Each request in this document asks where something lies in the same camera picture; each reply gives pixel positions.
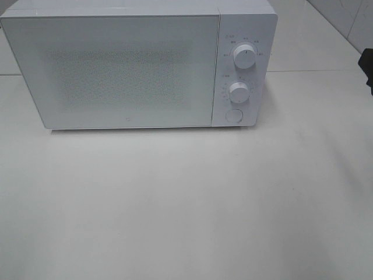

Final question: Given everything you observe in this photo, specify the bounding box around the white microwave oven body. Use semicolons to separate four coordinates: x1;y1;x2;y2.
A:
1;1;278;128

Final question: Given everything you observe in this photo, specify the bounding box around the white timer knob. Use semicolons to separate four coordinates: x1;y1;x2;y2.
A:
228;82;250;104

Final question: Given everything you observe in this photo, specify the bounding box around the round white door button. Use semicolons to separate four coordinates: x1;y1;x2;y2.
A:
225;109;243;123

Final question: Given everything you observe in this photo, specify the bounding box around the upper white power knob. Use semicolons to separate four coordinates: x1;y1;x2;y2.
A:
233;42;257;69

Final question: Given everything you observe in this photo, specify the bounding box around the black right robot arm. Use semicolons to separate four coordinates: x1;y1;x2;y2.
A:
358;48;373;95

